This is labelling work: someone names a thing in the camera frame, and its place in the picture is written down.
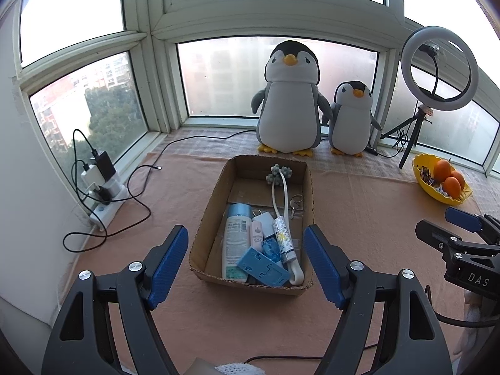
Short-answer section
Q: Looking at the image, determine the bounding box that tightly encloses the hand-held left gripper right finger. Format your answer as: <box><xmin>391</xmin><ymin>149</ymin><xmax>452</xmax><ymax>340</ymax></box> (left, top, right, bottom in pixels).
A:
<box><xmin>304</xmin><ymin>224</ymin><xmax>454</xmax><ymax>375</ymax></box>

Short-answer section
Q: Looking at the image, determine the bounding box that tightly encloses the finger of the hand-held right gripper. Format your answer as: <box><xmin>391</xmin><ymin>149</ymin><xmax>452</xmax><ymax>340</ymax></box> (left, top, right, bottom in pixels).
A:
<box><xmin>415</xmin><ymin>220</ymin><xmax>476</xmax><ymax>261</ymax></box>
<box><xmin>445</xmin><ymin>206</ymin><xmax>489</xmax><ymax>234</ymax></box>

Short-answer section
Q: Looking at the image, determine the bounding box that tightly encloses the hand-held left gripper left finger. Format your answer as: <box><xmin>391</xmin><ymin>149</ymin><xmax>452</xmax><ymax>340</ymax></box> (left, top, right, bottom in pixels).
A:
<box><xmin>41</xmin><ymin>224</ymin><xmax>189</xmax><ymax>375</ymax></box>

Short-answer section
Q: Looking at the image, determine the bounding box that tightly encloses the white floral tube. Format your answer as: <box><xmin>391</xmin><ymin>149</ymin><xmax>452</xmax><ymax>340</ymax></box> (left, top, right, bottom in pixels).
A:
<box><xmin>272</xmin><ymin>216</ymin><xmax>295</xmax><ymax>262</ymax></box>

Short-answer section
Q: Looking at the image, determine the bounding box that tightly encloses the blue crinkly packet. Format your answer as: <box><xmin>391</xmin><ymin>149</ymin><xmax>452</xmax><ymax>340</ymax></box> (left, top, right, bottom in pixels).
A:
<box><xmin>261</xmin><ymin>238</ymin><xmax>283</xmax><ymax>264</ymax></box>

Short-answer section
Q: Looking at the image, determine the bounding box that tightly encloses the cardboard box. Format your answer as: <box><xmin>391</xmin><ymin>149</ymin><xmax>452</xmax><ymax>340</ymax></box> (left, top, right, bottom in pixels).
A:
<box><xmin>189</xmin><ymin>154</ymin><xmax>315</xmax><ymax>297</ymax></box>

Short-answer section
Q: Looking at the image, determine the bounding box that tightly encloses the blue phone stand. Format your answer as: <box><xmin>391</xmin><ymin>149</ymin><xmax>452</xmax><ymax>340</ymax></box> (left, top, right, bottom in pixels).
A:
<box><xmin>236</xmin><ymin>247</ymin><xmax>292</xmax><ymax>287</ymax></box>

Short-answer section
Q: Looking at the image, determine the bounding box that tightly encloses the key ring with keys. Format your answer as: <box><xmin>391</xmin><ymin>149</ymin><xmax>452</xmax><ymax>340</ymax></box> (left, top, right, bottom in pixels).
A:
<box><xmin>288</xmin><ymin>194</ymin><xmax>305</xmax><ymax>217</ymax></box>

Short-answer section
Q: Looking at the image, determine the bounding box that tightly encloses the white bottle blue cap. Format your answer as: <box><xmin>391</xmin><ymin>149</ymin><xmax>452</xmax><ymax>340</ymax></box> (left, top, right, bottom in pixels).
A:
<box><xmin>221</xmin><ymin>203</ymin><xmax>254</xmax><ymax>282</ymax></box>

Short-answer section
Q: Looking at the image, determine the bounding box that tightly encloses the white wall charger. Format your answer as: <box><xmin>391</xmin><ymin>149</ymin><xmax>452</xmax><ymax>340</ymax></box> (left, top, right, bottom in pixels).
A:
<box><xmin>252</xmin><ymin>209</ymin><xmax>276</xmax><ymax>239</ymax></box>

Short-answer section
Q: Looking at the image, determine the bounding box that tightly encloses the pink tube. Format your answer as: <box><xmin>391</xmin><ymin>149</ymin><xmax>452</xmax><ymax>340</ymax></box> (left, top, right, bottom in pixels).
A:
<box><xmin>249</xmin><ymin>221</ymin><xmax>265</xmax><ymax>251</ymax></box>

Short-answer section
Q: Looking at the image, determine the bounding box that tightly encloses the grey ball massager white handle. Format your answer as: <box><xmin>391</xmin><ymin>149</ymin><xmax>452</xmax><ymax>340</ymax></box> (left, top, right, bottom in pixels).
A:
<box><xmin>265</xmin><ymin>164</ymin><xmax>305</xmax><ymax>286</ymax></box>

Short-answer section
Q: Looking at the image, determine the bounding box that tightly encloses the person's right hand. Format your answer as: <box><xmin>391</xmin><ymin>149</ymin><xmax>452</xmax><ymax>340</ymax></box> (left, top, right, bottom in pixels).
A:
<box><xmin>455</xmin><ymin>294</ymin><xmax>486</xmax><ymax>375</ymax></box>

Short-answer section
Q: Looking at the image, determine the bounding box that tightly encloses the person's left hand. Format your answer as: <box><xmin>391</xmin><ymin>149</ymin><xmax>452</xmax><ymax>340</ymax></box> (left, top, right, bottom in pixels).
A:
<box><xmin>215</xmin><ymin>362</ymin><xmax>267</xmax><ymax>375</ymax></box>

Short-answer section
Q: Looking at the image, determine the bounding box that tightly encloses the yellow bowl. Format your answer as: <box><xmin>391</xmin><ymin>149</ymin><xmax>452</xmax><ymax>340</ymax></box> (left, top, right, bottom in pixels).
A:
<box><xmin>413</xmin><ymin>153</ymin><xmax>474</xmax><ymax>207</ymax></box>

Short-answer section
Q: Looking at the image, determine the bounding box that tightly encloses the pink fleece blanket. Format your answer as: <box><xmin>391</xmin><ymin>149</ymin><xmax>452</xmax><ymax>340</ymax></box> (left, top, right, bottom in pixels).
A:
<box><xmin>55</xmin><ymin>150</ymin><xmax>500</xmax><ymax>375</ymax></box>

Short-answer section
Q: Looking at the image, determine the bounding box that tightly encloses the pile of wrapped candies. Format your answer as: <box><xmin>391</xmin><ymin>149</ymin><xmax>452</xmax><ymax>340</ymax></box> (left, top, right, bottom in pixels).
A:
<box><xmin>419</xmin><ymin>166</ymin><xmax>450</xmax><ymax>196</ymax></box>

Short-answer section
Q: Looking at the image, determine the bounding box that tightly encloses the white power strip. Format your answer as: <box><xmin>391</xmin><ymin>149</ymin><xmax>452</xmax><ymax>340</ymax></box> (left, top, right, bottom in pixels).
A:
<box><xmin>88</xmin><ymin>182</ymin><xmax>129</xmax><ymax>232</ymax></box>

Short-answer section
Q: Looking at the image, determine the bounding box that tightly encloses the white charger block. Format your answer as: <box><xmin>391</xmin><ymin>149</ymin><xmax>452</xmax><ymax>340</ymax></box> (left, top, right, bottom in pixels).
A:
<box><xmin>102</xmin><ymin>177</ymin><xmax>123</xmax><ymax>199</ymax></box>

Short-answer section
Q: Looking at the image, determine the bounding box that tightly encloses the black tripod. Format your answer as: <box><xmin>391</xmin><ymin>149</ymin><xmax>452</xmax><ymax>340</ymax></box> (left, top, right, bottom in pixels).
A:
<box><xmin>381</xmin><ymin>103</ymin><xmax>434</xmax><ymax>170</ymax></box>

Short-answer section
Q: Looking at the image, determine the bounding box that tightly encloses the beige checked blanket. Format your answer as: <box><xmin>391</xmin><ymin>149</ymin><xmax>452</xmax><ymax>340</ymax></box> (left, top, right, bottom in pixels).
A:
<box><xmin>150</xmin><ymin>127</ymin><xmax>493</xmax><ymax>182</ymax></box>

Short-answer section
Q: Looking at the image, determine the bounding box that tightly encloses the black power adapter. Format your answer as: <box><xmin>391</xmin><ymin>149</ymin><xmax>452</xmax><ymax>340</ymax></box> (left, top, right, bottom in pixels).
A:
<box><xmin>90</xmin><ymin>149</ymin><xmax>117</xmax><ymax>181</ymax></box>

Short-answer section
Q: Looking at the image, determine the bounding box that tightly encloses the small penguin plush toy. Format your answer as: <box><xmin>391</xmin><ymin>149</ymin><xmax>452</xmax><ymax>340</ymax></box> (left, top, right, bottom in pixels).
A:
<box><xmin>327</xmin><ymin>81</ymin><xmax>383</xmax><ymax>158</ymax></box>

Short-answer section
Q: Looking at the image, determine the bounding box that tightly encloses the large penguin plush toy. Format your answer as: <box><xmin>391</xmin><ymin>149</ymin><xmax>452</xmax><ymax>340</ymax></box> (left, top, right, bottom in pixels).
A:
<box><xmin>251</xmin><ymin>40</ymin><xmax>334</xmax><ymax>156</ymax></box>

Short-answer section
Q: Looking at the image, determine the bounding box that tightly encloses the black cable with plug end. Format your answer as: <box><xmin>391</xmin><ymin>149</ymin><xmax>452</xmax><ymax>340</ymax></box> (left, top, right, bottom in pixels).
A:
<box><xmin>62</xmin><ymin>164</ymin><xmax>163</xmax><ymax>253</ymax></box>

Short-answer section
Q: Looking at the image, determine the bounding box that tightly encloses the thick black gripper cable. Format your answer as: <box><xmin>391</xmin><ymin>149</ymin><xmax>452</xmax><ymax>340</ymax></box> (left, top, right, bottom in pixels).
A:
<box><xmin>244</xmin><ymin>283</ymin><xmax>487</xmax><ymax>364</ymax></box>

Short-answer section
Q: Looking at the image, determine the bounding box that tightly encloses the white ring light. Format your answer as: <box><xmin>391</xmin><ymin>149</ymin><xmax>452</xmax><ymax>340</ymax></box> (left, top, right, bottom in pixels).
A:
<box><xmin>401</xmin><ymin>26</ymin><xmax>480</xmax><ymax>112</ymax></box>

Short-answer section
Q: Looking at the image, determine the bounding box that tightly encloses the long black cable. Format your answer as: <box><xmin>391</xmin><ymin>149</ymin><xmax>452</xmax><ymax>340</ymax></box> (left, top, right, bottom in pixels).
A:
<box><xmin>148</xmin><ymin>129</ymin><xmax>260</xmax><ymax>168</ymax></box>

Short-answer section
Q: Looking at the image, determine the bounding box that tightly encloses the ring light cable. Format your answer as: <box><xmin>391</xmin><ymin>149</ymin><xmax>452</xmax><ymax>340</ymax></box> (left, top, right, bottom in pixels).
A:
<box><xmin>375</xmin><ymin>45</ymin><xmax>440</xmax><ymax>159</ymax></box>

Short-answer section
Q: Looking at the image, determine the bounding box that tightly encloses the looped black charger cable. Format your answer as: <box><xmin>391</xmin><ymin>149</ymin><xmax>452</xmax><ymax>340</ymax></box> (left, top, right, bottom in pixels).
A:
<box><xmin>71</xmin><ymin>128</ymin><xmax>98</xmax><ymax>204</ymax></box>

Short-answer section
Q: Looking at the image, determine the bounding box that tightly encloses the white window frame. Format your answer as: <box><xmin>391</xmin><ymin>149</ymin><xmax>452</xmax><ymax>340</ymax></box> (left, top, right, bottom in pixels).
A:
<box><xmin>0</xmin><ymin>0</ymin><xmax>500</xmax><ymax>173</ymax></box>

